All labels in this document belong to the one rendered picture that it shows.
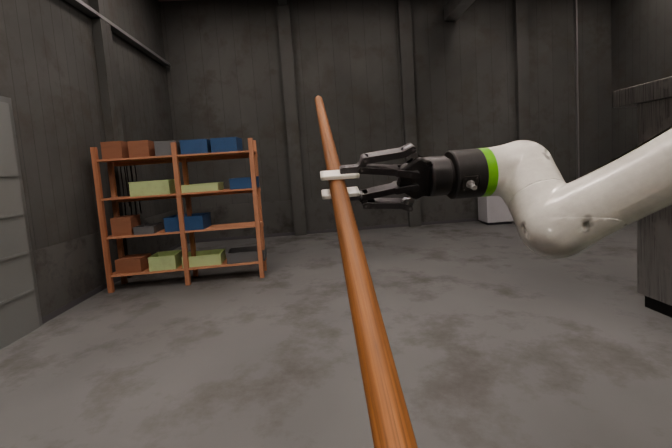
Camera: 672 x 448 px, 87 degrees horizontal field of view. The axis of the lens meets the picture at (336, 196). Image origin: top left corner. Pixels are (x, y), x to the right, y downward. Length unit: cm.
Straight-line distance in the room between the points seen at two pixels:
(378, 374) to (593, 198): 44
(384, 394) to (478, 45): 1020
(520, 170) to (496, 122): 952
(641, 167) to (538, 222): 15
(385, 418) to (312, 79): 912
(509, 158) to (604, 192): 15
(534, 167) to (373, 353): 47
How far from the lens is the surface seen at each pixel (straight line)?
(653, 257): 473
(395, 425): 30
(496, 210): 940
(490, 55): 1045
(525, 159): 71
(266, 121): 920
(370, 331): 35
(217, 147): 575
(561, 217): 64
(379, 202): 68
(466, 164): 67
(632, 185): 64
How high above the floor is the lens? 166
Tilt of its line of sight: 5 degrees down
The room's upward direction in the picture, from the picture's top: 4 degrees counter-clockwise
